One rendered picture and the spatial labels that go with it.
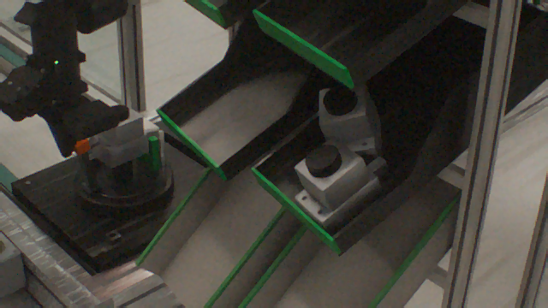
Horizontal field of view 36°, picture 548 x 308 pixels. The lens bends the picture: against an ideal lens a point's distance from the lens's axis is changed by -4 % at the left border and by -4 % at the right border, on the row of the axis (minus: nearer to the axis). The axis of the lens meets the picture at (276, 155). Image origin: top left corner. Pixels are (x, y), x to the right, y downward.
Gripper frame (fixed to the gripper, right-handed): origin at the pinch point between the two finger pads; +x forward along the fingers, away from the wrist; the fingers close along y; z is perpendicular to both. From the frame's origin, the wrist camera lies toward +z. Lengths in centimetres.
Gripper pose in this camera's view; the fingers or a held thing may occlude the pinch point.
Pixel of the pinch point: (63, 133)
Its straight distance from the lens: 113.2
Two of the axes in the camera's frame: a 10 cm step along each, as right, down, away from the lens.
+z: -7.4, 3.4, -5.8
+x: -0.3, 8.5, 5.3
